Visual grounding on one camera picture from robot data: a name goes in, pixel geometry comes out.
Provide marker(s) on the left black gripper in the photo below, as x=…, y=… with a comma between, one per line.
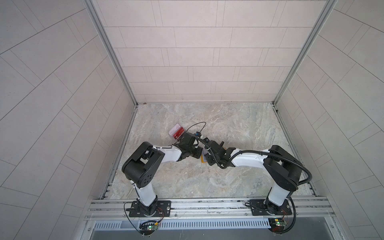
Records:
x=199, y=150

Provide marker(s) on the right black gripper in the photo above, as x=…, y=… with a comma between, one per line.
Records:
x=207, y=159

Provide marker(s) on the yellow leather card holder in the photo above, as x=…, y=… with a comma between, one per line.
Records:
x=203, y=159

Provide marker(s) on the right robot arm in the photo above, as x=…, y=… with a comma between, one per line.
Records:
x=287, y=172

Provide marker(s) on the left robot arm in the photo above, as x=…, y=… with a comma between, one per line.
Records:
x=141, y=166

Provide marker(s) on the red white card in box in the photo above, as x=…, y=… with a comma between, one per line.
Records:
x=177, y=130

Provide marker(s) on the right green circuit board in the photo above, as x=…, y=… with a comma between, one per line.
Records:
x=277, y=225

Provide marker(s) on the green circuit board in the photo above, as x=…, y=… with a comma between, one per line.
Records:
x=277, y=225
x=149, y=227

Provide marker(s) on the left green circuit board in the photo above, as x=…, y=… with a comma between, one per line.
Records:
x=149, y=227

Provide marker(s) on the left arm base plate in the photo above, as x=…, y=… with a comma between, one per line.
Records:
x=156, y=209

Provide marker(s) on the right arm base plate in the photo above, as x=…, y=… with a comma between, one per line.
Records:
x=266, y=208

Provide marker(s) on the aluminium mounting rail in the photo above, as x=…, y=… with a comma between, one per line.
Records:
x=210, y=208

